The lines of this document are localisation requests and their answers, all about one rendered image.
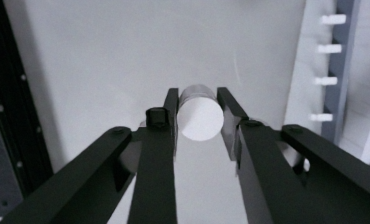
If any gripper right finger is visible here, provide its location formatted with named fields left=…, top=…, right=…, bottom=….
left=216, top=87, right=370, bottom=224

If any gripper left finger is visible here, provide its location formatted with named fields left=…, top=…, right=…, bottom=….
left=0, top=88, right=179, bottom=224

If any white cylinder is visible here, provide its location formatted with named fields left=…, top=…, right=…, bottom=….
left=177, top=84, right=224, bottom=141

